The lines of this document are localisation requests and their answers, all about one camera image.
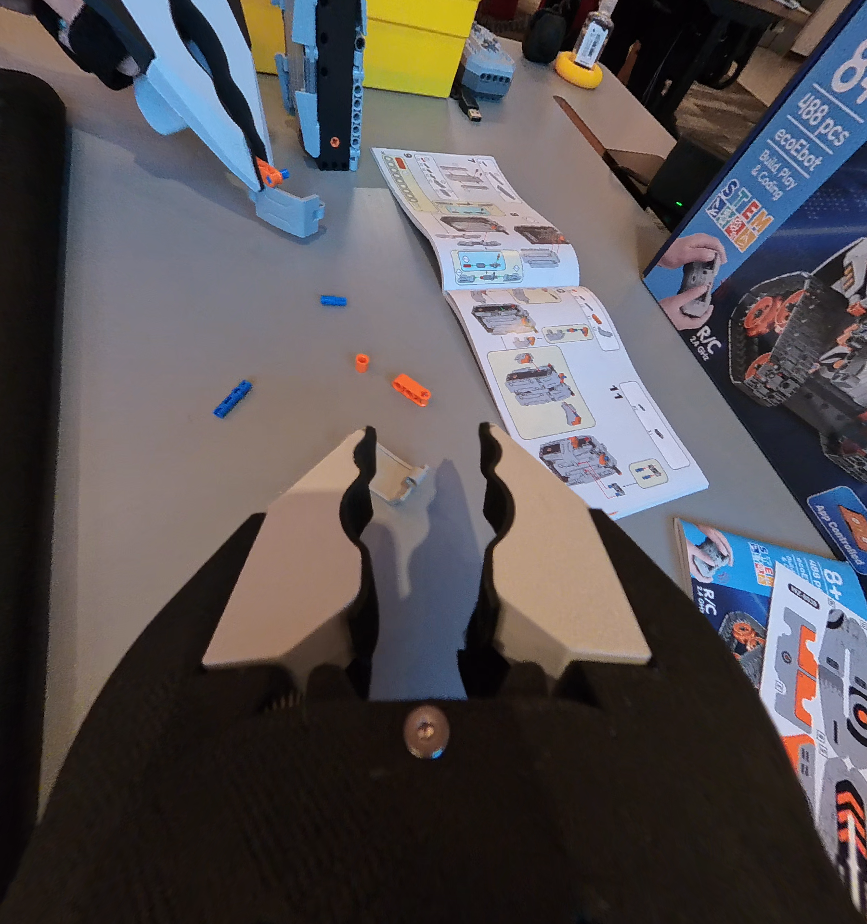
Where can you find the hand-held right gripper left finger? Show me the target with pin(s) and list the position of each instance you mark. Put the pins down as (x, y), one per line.
(289, 585)

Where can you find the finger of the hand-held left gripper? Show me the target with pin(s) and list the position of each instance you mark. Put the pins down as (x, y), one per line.
(242, 72)
(180, 86)

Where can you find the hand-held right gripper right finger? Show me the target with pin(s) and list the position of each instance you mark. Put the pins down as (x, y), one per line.
(563, 577)

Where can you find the grey bracket with orange connector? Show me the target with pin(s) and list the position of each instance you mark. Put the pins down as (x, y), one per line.
(289, 209)

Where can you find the plain grey bracket brick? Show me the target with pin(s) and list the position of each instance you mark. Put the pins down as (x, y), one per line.
(393, 480)

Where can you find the long blue pin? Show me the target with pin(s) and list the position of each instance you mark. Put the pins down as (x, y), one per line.
(232, 399)

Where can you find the grey battery box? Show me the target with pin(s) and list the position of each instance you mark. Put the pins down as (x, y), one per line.
(485, 72)

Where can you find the small clear plastic bottle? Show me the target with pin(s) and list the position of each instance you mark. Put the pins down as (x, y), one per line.
(593, 36)

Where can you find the grey desk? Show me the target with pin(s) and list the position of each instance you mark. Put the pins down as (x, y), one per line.
(188, 289)

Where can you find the grey and black brick model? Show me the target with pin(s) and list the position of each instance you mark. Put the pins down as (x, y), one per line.
(332, 86)

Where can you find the blue booklet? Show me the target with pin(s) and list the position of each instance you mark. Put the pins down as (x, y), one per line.
(729, 577)

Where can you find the yellow plastic bin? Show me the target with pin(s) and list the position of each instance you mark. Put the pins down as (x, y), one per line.
(419, 43)

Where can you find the orange connector brick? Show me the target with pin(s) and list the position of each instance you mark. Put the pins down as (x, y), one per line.
(411, 390)

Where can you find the open instruction booklet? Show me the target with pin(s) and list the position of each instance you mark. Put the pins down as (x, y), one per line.
(549, 346)

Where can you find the sticker sheet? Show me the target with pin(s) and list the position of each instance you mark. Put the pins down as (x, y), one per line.
(837, 722)

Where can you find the robot kit box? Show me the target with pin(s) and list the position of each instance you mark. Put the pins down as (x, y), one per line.
(801, 252)

